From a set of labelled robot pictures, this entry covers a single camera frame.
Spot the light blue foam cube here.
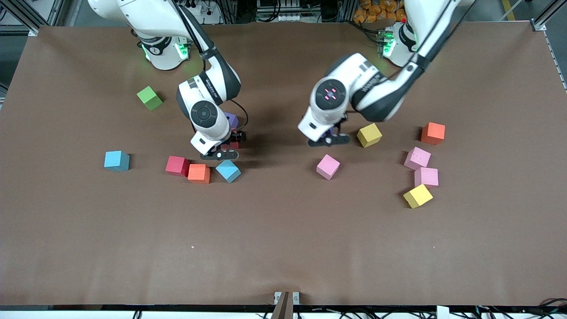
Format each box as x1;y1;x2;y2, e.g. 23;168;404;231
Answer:
215;159;242;183
104;151;130;172

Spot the pink foam cube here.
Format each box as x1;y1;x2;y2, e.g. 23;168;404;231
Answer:
316;154;341;180
404;146;431;171
414;167;439;189

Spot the yellow foam cube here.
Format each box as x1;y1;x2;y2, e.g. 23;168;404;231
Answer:
357;123;383;148
403;183;434;209

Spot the orange foam cube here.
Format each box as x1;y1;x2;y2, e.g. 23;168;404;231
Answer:
420;122;446;145
187;163;211;184

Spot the green foam cube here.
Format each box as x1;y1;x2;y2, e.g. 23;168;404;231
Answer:
136;86;163;111

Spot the brown table cover sheet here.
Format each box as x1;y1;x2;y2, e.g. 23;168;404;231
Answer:
0;22;567;307

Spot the white power strip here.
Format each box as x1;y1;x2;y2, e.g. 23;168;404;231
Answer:
186;0;222;26

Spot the bag of orange fruits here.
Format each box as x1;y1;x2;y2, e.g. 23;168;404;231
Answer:
353;0;408;23

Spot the aluminium frame post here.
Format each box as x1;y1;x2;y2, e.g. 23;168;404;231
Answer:
221;0;237;23
339;0;355;23

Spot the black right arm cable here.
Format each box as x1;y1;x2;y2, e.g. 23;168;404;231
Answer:
173;0;249;133

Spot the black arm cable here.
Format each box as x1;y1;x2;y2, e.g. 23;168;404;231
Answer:
173;0;249;133
383;0;477;85

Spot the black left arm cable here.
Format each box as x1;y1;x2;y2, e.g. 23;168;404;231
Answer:
383;0;477;85

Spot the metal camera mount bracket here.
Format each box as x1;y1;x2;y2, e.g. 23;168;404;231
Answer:
271;291;300;319

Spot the aluminium frame profile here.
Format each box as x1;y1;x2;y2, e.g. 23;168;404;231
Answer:
0;0;67;36
532;0;567;31

